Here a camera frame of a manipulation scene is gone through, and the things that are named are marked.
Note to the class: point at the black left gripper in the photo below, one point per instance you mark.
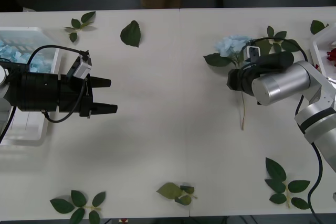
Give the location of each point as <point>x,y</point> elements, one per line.
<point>71,95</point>

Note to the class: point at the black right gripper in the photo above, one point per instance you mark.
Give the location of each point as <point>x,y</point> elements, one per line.
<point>240,81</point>

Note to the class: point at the silver and black right arm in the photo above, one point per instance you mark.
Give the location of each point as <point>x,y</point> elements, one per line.
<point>283,82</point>

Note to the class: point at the silver and black left arm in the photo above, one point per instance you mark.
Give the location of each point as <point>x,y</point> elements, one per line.
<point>36,93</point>

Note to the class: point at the loose green leaf twig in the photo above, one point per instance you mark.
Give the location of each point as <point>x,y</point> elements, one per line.
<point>274,170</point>
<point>88,16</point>
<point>291,47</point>
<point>78,198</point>

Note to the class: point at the large single green leaf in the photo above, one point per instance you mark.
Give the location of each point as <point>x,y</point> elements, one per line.
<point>130,33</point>

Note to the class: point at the shallow white box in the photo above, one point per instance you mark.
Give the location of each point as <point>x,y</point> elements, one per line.
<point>321,43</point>
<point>34,31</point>

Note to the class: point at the single loose green leaf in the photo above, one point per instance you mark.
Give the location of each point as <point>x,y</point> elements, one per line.
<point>317,26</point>

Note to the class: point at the pale green leaf twig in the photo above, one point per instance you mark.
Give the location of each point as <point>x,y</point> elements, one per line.
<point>169,190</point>

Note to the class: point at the pale grey right wrist camera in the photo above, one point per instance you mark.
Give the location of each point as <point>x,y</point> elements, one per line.
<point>246,54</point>

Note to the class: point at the pale grey wrist camera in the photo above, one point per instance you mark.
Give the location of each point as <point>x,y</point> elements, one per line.
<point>246,54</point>
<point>82,68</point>

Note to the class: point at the pale grey left wrist camera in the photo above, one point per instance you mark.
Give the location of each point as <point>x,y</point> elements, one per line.
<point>82,68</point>

